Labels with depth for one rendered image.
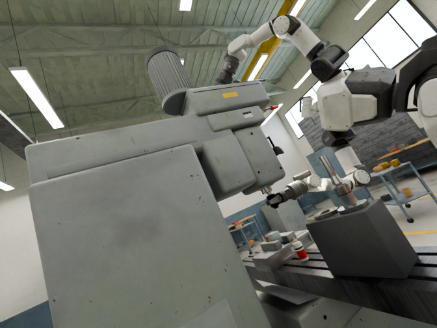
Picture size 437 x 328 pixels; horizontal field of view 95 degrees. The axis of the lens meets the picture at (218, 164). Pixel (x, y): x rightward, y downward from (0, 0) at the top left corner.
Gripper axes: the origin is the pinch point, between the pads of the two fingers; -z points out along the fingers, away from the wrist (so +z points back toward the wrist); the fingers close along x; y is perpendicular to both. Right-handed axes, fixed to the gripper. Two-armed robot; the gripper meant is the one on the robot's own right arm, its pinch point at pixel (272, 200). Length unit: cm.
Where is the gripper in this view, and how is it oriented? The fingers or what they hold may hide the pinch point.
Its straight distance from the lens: 108.9
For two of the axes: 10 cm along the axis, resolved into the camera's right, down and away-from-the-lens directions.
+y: 4.1, 8.8, -2.4
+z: 9.1, -3.7, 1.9
